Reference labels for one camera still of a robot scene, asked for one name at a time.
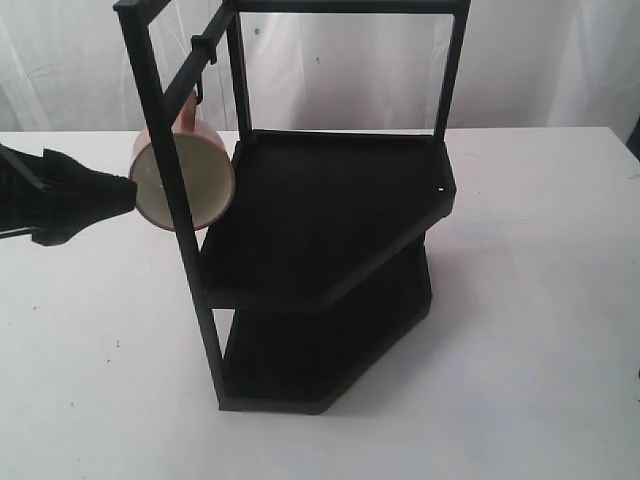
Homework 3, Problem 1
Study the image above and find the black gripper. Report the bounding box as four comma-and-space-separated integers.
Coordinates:
1, 144, 137, 246

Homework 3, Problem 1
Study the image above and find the pink ceramic mug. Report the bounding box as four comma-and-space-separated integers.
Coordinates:
129, 93, 236, 232

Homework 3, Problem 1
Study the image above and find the white backdrop curtain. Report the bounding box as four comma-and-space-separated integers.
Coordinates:
1, 1, 639, 138

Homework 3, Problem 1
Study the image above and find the black two-tier corner shelf rack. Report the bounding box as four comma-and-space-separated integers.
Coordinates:
114, 1, 470, 415

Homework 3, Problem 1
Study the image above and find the black hook on rack rail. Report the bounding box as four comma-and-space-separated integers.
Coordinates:
195, 78, 204, 105

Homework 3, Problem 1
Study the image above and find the black sliding clip on rail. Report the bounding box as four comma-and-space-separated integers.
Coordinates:
191, 34, 217, 65

